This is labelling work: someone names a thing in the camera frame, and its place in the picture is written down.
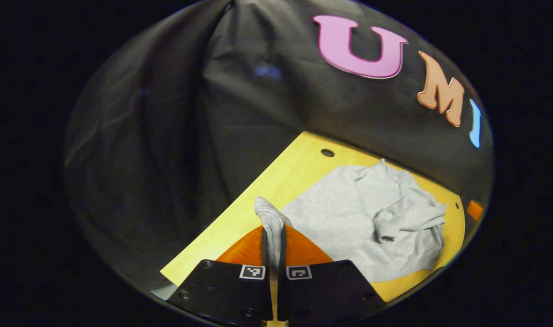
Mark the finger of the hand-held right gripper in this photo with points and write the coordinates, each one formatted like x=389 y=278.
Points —
x=474 y=210

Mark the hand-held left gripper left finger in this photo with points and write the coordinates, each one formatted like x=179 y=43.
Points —
x=265 y=252

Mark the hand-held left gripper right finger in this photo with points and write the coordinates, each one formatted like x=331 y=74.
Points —
x=282 y=254

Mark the grey zip-neck sweatshirt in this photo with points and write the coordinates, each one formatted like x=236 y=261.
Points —
x=340 y=213

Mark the black backdrop cloth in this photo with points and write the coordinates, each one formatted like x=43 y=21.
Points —
x=190 y=136

